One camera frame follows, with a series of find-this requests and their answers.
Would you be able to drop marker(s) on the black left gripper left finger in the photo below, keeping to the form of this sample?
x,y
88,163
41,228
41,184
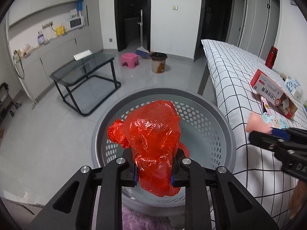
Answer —
x,y
92,198

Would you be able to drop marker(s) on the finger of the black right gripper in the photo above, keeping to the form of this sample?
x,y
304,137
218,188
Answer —
x,y
267,142
289,133

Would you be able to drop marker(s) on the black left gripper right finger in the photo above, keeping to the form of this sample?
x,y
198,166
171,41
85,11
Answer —
x,y
215,199

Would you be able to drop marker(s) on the peach soft object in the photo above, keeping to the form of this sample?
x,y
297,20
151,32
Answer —
x,y
256,123

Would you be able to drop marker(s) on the pink snack wrapper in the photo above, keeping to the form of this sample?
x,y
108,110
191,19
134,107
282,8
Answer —
x,y
265,107

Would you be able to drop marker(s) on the red toothpaste box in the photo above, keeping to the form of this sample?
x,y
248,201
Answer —
x,y
262,84

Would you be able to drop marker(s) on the red plastic bag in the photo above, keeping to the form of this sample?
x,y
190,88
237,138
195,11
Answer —
x,y
153,134

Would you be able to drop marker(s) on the person's right hand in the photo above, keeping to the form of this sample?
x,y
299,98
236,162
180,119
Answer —
x,y
298,199

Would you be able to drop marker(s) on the light blue printed wrapper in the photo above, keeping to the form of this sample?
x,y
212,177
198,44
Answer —
x,y
274,121

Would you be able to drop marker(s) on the blue white tissue pack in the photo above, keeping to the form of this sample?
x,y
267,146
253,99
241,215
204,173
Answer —
x,y
294,87

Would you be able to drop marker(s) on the purple fuzzy rug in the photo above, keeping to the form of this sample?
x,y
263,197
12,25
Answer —
x,y
135,220

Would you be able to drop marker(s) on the grey perforated laundry basket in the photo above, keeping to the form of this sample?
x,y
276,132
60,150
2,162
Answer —
x,y
204,131

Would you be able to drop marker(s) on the red thermos bottle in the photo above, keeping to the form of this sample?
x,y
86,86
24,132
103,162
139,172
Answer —
x,y
270,60

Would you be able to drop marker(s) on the white checkered bed sheet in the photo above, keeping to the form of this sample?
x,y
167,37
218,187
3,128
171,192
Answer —
x,y
231,70

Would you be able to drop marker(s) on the shoe rack with items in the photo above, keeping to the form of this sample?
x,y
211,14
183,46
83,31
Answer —
x,y
7,102

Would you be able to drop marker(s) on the black glass coffee table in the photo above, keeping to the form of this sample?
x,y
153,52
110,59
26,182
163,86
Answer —
x,y
81,88

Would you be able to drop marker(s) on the brown waste bin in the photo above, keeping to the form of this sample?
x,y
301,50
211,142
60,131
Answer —
x,y
158,61

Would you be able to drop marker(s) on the grey cabinet counter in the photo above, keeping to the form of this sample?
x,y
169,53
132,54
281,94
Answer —
x,y
34,65

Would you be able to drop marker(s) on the white book on table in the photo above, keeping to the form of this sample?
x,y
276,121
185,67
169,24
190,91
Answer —
x,y
82,55

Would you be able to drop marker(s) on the pink plastic stool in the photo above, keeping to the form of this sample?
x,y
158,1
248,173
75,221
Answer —
x,y
129,59

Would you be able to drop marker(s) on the purple bottle on counter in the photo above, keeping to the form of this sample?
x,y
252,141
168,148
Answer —
x,y
40,38

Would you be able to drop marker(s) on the yellow box on counter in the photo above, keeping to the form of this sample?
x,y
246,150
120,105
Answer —
x,y
60,30

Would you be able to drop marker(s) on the white microwave oven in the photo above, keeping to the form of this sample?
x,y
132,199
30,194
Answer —
x,y
75,23

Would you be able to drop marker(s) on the broom with white handle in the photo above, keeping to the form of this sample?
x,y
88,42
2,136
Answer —
x,y
141,51

